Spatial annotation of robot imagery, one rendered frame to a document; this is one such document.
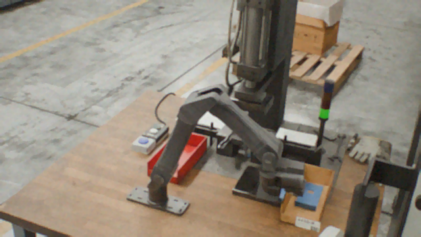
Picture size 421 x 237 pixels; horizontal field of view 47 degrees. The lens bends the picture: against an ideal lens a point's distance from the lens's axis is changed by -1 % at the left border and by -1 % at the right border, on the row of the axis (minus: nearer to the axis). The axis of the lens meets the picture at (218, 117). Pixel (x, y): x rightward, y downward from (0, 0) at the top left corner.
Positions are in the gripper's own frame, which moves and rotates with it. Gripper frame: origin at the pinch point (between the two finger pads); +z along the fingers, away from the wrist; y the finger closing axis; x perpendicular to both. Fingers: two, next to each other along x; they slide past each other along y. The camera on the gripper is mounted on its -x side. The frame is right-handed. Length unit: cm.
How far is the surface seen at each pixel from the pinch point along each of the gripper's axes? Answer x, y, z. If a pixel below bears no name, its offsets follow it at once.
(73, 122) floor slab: 183, 89, 162
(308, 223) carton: -13.6, -6.4, -1.9
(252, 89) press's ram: 14.9, 34.3, -7.9
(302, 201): -9.9, 3.2, 5.4
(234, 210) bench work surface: 10.1, -7.2, 0.6
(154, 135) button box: 51, 18, 12
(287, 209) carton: -6.0, -1.7, 3.0
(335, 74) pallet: 0, 226, 223
